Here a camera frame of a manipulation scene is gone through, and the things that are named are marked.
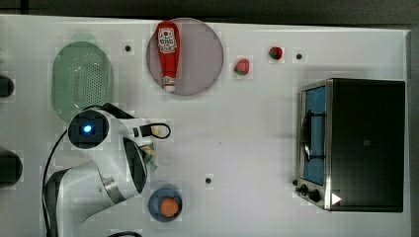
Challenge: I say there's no yellow plush peeled banana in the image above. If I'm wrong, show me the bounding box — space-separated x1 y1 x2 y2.
141 128 161 156

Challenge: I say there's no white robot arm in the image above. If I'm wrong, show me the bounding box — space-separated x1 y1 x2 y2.
42 103 152 237

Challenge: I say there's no pink plush strawberry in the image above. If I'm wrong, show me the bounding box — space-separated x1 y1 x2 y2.
234 58 250 75

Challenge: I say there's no grey round plate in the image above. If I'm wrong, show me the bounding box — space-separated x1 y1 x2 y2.
145 18 224 97

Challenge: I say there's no red plush ketchup bottle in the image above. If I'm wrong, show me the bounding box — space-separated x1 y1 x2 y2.
156 21 181 93

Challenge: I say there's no dark red plush strawberry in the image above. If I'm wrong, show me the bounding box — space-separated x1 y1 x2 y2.
269 46 284 60

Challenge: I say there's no blue small bowl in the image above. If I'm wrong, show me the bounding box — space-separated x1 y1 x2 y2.
148 186 183 222

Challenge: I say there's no orange plush ball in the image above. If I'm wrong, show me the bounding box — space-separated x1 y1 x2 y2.
160 197 180 217

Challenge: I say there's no green plastic colander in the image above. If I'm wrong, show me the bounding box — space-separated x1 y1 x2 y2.
51 41 114 122

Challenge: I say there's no silver black toaster oven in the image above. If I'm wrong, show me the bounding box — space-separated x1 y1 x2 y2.
293 78 405 212

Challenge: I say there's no black round pot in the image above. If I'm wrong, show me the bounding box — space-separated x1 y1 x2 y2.
0 76 15 98

